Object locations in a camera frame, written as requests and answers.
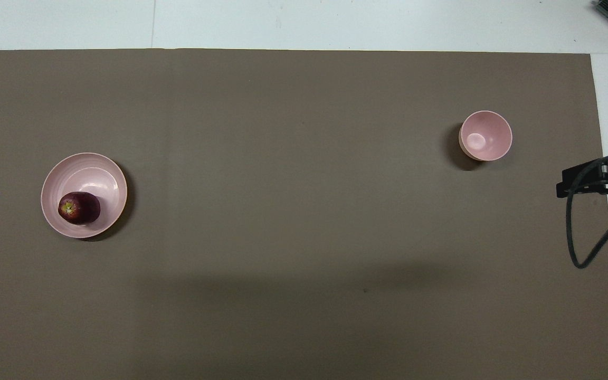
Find dark red apple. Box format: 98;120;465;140
58;191;101;226

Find pink bowl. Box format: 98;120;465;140
459;110;514;162

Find pink plate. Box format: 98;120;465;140
41;153;128;239

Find brown table mat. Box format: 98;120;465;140
0;49;608;380

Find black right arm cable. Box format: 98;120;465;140
567;150;608;269

